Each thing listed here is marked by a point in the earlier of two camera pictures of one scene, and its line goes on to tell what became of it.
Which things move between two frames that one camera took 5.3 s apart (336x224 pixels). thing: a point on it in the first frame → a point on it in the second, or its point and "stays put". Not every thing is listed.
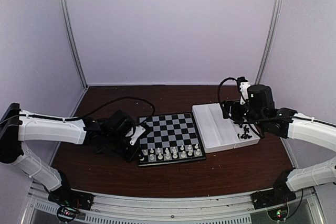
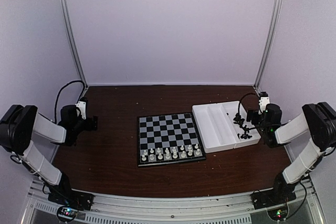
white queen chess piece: x=175 y=153 stays put
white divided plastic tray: x=216 y=134 stays put
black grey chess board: x=169 y=139 stays put
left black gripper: x=130 y=156 → x=89 y=127
